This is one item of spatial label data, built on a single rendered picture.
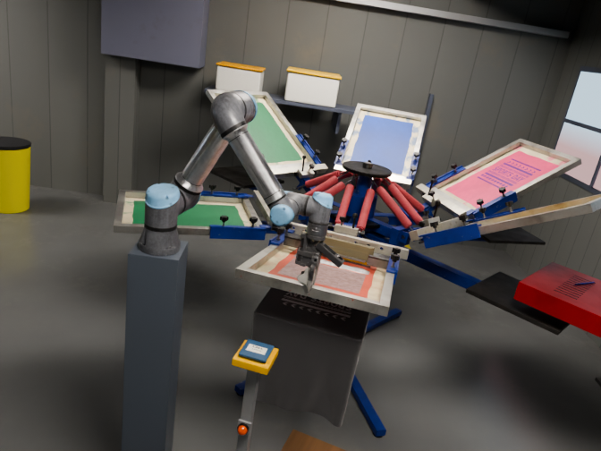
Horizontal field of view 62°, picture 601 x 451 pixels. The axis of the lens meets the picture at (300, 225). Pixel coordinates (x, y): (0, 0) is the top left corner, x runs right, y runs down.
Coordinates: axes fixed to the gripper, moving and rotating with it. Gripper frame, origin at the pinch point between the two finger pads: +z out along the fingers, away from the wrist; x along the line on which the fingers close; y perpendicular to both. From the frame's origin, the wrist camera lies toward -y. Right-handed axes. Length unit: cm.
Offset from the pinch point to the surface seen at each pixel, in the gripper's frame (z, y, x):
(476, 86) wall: -132, -74, -404
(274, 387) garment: 52, 10, -16
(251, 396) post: 39.7, 11.2, 15.8
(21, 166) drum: 29, 329, -235
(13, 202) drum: 65, 334, -235
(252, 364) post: 23.8, 11.3, 22.8
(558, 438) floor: 96, -146, -130
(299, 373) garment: 40.9, 0.0, -13.1
